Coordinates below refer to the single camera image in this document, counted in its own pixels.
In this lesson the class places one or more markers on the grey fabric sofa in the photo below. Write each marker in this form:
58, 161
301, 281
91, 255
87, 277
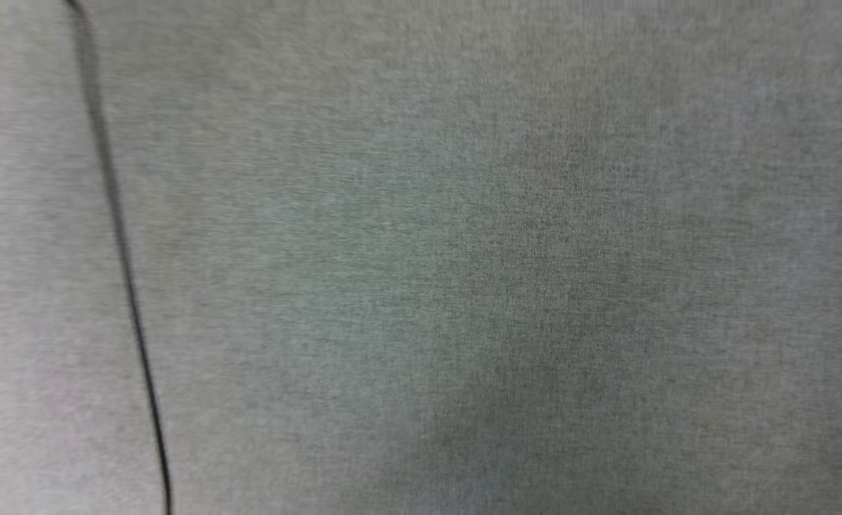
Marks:
499, 250

